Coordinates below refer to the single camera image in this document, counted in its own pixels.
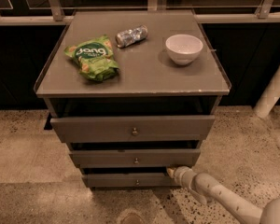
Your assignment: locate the white diagonal pole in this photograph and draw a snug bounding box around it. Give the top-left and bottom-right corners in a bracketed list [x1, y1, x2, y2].
[254, 65, 280, 118]

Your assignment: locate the silver crushed can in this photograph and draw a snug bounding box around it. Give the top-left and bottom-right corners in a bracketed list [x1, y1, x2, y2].
[115, 25, 148, 49]

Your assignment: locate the grey middle drawer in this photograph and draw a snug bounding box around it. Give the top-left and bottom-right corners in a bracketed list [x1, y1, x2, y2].
[70, 149, 200, 168]

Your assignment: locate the white bowl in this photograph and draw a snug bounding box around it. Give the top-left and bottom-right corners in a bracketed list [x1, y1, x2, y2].
[165, 35, 203, 65]

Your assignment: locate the grey drawer cabinet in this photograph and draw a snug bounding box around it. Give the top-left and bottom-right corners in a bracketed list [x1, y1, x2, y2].
[35, 11, 231, 175]

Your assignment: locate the grey top drawer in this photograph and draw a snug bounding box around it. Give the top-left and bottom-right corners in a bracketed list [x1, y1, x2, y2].
[51, 115, 215, 143]

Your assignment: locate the green snack bag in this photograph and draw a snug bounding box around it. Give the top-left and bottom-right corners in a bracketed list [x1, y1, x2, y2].
[64, 35, 119, 82]

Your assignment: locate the grey drawer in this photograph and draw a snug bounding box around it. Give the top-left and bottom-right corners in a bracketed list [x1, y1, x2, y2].
[51, 115, 215, 143]
[82, 173, 176, 188]
[70, 149, 200, 168]

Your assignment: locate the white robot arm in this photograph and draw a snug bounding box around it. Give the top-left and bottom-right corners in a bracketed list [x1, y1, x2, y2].
[167, 166, 280, 224]

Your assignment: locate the grey bottom drawer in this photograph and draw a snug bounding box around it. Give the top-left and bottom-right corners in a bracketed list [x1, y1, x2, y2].
[82, 173, 176, 188]

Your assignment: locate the metal railing frame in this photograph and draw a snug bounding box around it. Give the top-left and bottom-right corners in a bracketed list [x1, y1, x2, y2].
[0, 0, 280, 25]

